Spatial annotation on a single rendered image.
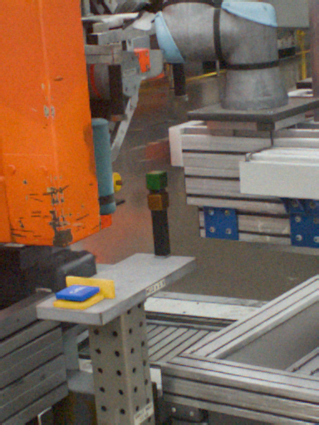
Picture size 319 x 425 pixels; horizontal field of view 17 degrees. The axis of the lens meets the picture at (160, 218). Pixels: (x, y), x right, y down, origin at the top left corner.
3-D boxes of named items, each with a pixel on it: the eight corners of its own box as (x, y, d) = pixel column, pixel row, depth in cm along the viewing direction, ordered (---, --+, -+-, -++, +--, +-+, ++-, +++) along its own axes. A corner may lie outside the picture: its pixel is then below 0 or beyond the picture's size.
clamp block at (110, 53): (95, 62, 291) (93, 42, 290) (124, 61, 287) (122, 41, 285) (84, 65, 287) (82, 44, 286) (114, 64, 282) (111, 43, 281)
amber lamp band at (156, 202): (155, 206, 266) (154, 190, 266) (169, 207, 264) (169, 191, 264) (147, 210, 263) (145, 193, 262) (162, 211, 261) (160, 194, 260)
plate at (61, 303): (73, 295, 241) (73, 291, 241) (104, 299, 237) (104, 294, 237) (52, 306, 234) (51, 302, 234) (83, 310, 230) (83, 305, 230)
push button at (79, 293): (74, 293, 240) (72, 283, 240) (100, 295, 237) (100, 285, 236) (56, 303, 234) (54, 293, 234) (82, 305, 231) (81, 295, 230)
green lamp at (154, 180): (154, 186, 265) (152, 170, 264) (168, 187, 263) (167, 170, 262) (145, 189, 262) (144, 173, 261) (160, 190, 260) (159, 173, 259)
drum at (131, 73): (83, 95, 322) (78, 47, 318) (145, 95, 311) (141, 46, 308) (56, 103, 310) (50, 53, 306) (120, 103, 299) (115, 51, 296)
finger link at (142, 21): (134, 35, 267) (160, 12, 270) (119, 27, 271) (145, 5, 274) (138, 45, 270) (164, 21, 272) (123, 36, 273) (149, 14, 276)
